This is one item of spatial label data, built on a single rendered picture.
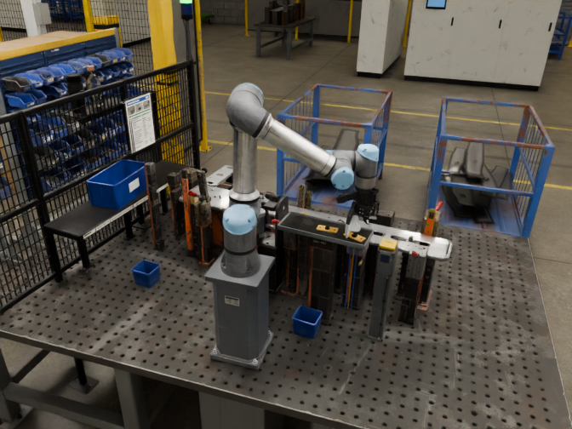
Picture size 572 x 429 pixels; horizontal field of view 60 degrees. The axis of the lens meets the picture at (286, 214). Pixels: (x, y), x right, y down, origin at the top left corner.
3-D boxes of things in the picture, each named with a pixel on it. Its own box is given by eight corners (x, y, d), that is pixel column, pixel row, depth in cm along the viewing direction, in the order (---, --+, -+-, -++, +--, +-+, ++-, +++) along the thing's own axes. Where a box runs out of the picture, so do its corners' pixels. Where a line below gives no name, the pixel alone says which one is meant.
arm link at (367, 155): (355, 142, 180) (378, 143, 180) (352, 170, 185) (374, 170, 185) (357, 150, 173) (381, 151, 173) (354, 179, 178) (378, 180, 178)
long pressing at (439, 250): (454, 239, 229) (454, 237, 229) (447, 264, 211) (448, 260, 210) (199, 184, 277) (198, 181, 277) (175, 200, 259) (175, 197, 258)
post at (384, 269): (386, 331, 215) (399, 245, 195) (382, 342, 209) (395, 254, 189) (369, 326, 218) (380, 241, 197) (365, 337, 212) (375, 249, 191)
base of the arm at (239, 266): (252, 281, 178) (252, 258, 174) (214, 273, 182) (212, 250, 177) (265, 259, 191) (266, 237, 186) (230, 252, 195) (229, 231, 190)
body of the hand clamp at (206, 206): (214, 260, 262) (211, 200, 246) (208, 266, 257) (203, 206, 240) (204, 257, 264) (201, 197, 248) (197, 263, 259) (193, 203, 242)
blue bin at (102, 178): (151, 185, 265) (149, 163, 259) (118, 210, 239) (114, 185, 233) (125, 181, 269) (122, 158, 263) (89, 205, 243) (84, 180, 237)
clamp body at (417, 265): (420, 313, 227) (432, 246, 210) (415, 328, 218) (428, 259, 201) (399, 307, 230) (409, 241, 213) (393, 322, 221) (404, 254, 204)
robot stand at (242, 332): (257, 370, 194) (256, 287, 175) (209, 357, 199) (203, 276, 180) (274, 335, 211) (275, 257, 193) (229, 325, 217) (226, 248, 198)
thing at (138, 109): (157, 143, 289) (151, 90, 275) (131, 156, 271) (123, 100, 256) (153, 142, 290) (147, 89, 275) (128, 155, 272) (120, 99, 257)
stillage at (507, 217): (426, 185, 521) (442, 95, 477) (508, 196, 502) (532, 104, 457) (421, 242, 419) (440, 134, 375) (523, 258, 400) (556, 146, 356)
